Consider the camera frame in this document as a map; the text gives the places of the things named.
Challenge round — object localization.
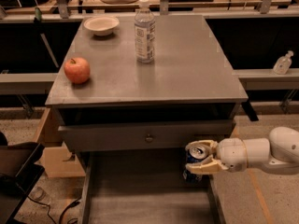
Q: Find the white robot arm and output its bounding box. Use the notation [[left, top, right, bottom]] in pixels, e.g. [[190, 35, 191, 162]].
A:
[[185, 127, 299, 175]]

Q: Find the grey top drawer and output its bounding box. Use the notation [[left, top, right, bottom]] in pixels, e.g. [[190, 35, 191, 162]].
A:
[[59, 103, 235, 152]]

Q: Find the black bin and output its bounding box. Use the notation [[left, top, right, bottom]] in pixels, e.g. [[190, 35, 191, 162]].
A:
[[0, 133, 44, 224]]

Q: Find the clear hand sanitizer bottle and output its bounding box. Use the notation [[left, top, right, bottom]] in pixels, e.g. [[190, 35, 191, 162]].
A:
[[273, 50, 293, 75]]

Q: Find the red apple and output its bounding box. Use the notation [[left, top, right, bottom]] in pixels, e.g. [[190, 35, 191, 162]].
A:
[[64, 57, 91, 84]]

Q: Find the cardboard box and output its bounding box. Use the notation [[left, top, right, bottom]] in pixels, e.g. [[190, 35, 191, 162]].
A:
[[33, 108, 85, 178]]

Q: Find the black floor cable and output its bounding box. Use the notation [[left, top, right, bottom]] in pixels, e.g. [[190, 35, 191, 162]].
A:
[[27, 193, 82, 224]]

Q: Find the round drawer knob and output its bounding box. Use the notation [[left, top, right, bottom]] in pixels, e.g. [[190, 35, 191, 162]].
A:
[[145, 134, 153, 143]]

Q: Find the blue pepsi can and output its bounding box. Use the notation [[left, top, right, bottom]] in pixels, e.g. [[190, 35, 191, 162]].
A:
[[183, 144, 208, 183]]

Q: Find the grey metal drawer cabinet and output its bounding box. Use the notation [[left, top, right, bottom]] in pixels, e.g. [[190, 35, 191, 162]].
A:
[[45, 14, 249, 224]]

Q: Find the clear plastic water bottle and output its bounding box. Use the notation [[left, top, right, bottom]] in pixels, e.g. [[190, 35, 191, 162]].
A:
[[135, 0, 155, 63]]

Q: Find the white ceramic bowl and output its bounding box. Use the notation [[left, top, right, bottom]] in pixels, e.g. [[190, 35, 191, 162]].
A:
[[83, 15, 120, 36]]

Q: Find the grey open middle drawer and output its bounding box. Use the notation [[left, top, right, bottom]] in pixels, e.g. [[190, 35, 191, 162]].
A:
[[78, 148, 226, 224]]

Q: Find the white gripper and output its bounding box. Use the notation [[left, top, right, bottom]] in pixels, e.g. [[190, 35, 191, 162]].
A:
[[185, 138, 248, 175]]

